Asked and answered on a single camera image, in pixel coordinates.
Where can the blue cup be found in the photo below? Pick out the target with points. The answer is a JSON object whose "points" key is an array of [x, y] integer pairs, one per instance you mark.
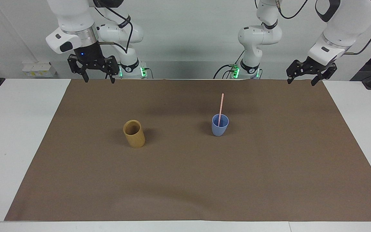
{"points": [[219, 130]]}

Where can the white wall box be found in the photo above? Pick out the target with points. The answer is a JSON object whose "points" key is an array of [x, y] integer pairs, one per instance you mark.
{"points": [[39, 69]]}

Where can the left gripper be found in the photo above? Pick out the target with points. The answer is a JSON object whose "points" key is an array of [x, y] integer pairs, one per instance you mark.
{"points": [[316, 65]]}

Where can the bamboo cup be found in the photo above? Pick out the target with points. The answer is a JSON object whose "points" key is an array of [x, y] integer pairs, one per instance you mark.
{"points": [[135, 139]]}

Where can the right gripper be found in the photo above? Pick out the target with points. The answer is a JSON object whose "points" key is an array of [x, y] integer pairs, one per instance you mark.
{"points": [[89, 55]]}

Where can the pink chopstick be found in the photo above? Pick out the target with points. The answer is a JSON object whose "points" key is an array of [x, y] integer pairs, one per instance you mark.
{"points": [[221, 106]]}

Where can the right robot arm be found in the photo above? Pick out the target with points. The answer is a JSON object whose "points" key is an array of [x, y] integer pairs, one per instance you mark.
{"points": [[72, 16]]}

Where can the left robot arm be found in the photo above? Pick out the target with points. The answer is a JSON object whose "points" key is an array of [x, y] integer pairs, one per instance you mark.
{"points": [[259, 35]]}

